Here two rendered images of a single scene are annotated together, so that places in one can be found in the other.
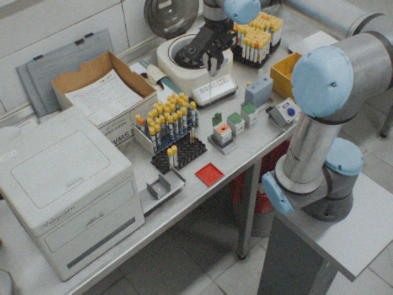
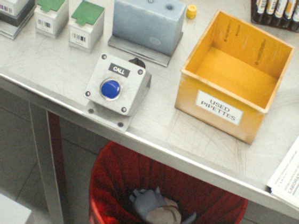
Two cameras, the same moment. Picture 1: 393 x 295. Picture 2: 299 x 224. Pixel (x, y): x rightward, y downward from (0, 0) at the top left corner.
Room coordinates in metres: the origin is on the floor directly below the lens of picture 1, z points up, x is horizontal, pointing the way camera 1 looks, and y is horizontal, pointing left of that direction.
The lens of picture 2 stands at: (0.84, -0.76, 1.71)
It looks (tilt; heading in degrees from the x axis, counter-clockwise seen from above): 59 degrees down; 56
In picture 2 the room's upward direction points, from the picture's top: 9 degrees clockwise
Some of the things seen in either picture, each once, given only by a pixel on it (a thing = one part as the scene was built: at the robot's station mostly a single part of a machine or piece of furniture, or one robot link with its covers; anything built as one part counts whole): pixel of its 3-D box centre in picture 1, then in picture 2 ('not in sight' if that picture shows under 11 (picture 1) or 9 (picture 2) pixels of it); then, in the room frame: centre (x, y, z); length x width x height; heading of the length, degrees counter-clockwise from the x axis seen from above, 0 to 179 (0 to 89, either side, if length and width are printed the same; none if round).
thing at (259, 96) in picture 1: (258, 94); (148, 21); (1.16, -0.23, 0.92); 0.10 x 0.07 x 0.10; 131
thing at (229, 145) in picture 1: (221, 139); (15, 9); (0.98, -0.09, 0.89); 0.09 x 0.05 x 0.04; 38
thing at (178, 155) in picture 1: (178, 145); not in sight; (0.93, 0.05, 0.93); 0.17 x 0.09 x 0.11; 130
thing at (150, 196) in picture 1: (153, 192); not in sight; (0.76, 0.13, 0.92); 0.21 x 0.07 x 0.05; 129
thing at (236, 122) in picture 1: (235, 124); (52, 13); (1.04, -0.14, 0.91); 0.05 x 0.04 x 0.07; 39
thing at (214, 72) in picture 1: (220, 64); not in sight; (1.05, -0.08, 1.16); 0.06 x 0.03 x 0.09; 130
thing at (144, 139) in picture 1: (167, 126); not in sight; (1.04, 0.09, 0.91); 0.20 x 0.10 x 0.07; 129
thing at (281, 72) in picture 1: (295, 78); (236, 77); (1.24, -0.37, 0.92); 0.13 x 0.13 x 0.10; 36
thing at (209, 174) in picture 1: (209, 174); not in sight; (0.85, -0.04, 0.88); 0.07 x 0.07 x 0.01; 39
